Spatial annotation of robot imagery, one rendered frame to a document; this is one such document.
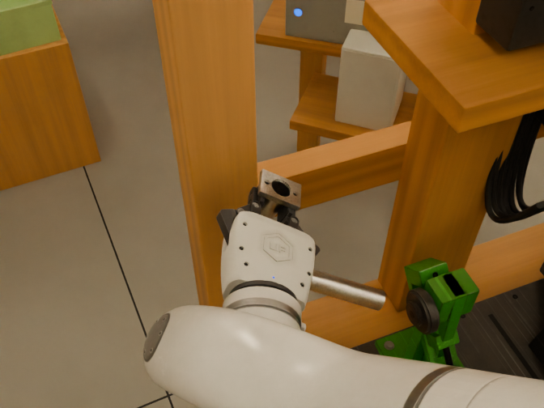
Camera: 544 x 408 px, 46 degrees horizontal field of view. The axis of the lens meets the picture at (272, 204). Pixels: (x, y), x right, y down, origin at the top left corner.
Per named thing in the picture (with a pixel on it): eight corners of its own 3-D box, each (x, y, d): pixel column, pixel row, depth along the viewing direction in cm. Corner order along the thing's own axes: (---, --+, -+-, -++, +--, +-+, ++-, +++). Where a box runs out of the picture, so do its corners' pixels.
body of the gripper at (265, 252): (321, 310, 66) (322, 231, 74) (232, 278, 64) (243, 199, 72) (287, 344, 71) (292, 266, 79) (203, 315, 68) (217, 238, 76)
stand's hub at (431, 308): (435, 339, 104) (444, 315, 98) (418, 346, 103) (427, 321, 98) (412, 303, 109) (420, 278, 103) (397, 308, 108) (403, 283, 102)
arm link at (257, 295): (319, 323, 64) (320, 299, 67) (240, 295, 62) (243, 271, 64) (281, 361, 70) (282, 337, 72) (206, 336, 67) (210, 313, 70)
